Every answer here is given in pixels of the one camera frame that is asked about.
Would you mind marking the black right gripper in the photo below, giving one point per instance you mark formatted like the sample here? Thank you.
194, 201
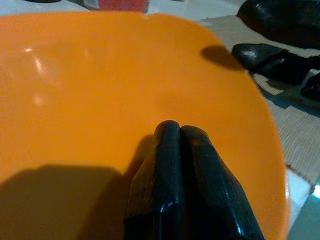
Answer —
287, 70

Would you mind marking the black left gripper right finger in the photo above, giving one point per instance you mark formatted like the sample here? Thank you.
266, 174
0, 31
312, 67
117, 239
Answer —
207, 190

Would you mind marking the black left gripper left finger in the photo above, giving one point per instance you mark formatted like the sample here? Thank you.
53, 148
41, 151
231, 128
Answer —
162, 175

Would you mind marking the red instant noodle bowl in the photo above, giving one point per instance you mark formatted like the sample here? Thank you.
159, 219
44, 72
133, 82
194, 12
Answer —
120, 5

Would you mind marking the orange plastic plate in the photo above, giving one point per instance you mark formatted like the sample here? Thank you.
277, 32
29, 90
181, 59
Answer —
100, 100

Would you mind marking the beige woven placemat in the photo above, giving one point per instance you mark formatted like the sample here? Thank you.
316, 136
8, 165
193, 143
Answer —
295, 130

